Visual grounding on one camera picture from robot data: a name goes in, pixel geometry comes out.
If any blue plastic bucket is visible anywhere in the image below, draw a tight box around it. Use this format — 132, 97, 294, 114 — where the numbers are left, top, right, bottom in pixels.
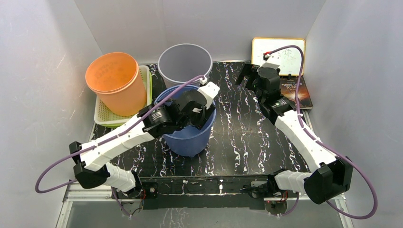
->
153, 85, 217, 158

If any grey plastic bucket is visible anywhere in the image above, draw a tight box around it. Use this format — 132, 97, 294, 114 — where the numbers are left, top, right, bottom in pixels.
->
157, 43, 213, 88

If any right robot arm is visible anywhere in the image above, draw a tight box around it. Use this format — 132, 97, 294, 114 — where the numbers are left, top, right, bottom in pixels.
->
236, 63, 353, 204

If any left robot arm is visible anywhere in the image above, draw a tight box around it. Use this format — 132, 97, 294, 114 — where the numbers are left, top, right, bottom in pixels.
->
73, 87, 218, 198

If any dark book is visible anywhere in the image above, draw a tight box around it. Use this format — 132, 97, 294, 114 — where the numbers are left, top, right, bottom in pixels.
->
280, 76, 313, 110

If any small whiteboard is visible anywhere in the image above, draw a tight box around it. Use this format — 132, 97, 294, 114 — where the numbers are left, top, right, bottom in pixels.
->
251, 38, 306, 76

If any orange plastic bucket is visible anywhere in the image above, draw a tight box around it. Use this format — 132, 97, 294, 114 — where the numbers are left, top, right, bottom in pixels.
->
85, 52, 147, 116

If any green plastic basket tray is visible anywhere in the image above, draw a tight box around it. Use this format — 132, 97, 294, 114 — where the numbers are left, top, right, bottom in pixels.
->
94, 65, 153, 128

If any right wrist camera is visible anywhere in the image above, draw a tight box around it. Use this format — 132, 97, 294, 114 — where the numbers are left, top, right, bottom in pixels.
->
261, 52, 281, 70

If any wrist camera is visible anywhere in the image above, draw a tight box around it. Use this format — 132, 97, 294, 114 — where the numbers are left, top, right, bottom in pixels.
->
261, 52, 281, 70
197, 82, 220, 109

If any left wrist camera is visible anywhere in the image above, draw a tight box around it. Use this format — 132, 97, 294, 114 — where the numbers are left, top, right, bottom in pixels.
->
197, 82, 220, 109

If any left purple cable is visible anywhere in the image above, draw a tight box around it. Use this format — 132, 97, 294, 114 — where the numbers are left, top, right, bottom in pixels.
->
34, 74, 209, 219

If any aluminium frame rail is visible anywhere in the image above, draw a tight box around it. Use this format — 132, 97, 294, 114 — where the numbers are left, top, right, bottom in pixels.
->
55, 108, 355, 228

